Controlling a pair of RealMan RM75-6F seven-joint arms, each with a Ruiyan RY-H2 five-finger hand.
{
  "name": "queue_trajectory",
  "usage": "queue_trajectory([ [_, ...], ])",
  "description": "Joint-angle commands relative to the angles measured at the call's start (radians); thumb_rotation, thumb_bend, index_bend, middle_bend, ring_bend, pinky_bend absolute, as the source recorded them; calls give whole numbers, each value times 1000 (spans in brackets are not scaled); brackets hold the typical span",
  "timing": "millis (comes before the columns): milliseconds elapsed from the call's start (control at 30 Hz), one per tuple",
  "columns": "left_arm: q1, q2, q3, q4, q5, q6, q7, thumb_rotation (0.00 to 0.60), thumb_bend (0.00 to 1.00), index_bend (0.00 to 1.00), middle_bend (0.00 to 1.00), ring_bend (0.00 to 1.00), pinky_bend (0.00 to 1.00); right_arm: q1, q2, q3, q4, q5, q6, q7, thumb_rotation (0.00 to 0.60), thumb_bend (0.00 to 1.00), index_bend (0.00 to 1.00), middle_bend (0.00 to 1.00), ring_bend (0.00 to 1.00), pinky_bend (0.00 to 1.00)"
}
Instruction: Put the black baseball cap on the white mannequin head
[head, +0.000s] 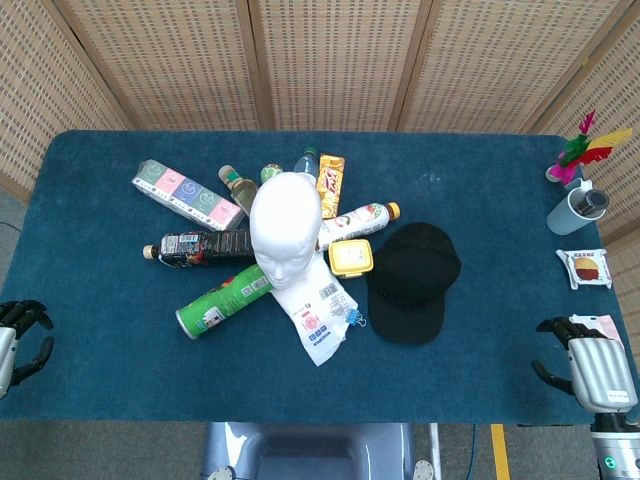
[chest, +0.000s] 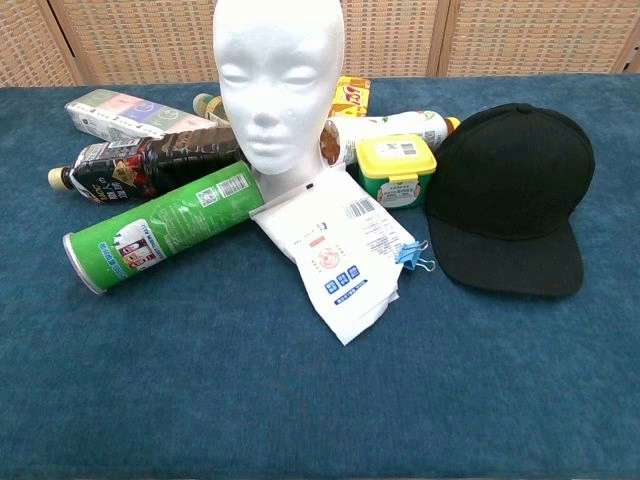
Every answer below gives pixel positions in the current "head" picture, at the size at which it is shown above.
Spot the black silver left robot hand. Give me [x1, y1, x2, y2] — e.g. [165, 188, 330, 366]
[0, 299, 55, 401]

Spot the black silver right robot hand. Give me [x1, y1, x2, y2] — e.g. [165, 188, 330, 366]
[530, 315, 639, 414]

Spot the black baseball cap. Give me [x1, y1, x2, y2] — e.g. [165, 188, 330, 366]
[366, 222, 462, 346]

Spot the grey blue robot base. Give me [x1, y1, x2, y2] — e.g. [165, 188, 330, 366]
[202, 422, 416, 480]

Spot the white mannequin head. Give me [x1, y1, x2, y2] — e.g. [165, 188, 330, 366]
[248, 172, 323, 291]

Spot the white pink snack package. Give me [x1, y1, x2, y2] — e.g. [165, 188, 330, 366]
[568, 313, 624, 347]

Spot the white snack packet red picture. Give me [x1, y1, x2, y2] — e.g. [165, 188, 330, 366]
[555, 248, 614, 291]

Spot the blue table cloth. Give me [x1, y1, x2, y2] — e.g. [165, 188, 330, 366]
[0, 130, 640, 426]

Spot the grey blue tumbler cup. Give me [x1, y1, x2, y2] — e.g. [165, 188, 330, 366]
[546, 177, 610, 236]

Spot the colourful feather shuttlecock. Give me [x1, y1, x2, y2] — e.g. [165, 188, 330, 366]
[545, 109, 634, 186]

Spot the green chips can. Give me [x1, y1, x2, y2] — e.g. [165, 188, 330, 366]
[175, 263, 274, 341]

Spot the dark drink bottle black label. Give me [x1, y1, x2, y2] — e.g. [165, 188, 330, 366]
[142, 229, 257, 270]

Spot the pastel multicolour tissue pack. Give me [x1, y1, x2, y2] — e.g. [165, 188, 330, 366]
[131, 158, 245, 232]

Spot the yellow lid green tub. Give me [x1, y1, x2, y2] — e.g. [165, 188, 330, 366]
[327, 238, 375, 279]

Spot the yellow tea bottle dark cap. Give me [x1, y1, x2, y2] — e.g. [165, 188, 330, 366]
[218, 164, 260, 211]

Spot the white printed plastic bag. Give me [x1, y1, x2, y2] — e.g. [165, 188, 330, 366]
[269, 259, 359, 368]

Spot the white bottle orange cap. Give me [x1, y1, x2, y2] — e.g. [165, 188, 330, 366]
[315, 201, 402, 252]

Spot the yellow snack bag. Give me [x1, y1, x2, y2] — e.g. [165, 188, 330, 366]
[314, 153, 347, 221]

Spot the clear bottle green cap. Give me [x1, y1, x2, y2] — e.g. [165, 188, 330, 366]
[292, 146, 320, 185]

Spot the bamboo folding screen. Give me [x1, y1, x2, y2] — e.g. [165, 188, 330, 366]
[0, 0, 640, 351]

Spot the blue floor cable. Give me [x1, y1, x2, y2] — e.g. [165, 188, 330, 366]
[466, 423, 480, 480]

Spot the white metal post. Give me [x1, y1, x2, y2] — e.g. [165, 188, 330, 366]
[428, 423, 444, 480]

